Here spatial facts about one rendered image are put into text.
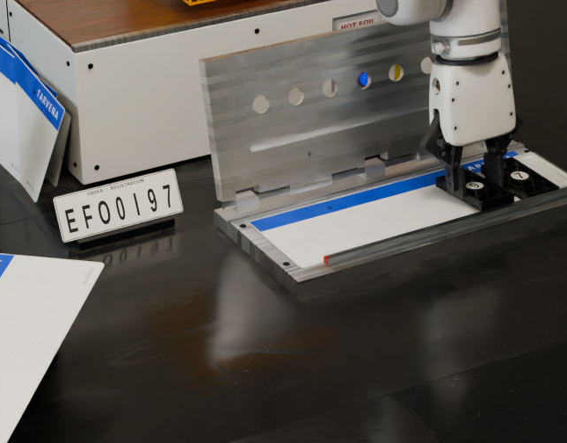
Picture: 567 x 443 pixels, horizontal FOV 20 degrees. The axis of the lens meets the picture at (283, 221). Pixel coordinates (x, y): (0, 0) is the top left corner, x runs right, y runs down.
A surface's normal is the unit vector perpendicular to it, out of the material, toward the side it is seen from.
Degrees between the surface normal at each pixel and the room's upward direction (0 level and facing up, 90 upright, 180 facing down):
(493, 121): 77
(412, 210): 0
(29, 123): 69
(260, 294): 0
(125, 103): 90
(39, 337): 0
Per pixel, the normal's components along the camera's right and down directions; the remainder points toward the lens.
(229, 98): 0.48, 0.19
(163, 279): 0.00, -0.88
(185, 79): 0.50, 0.41
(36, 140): -0.84, -0.12
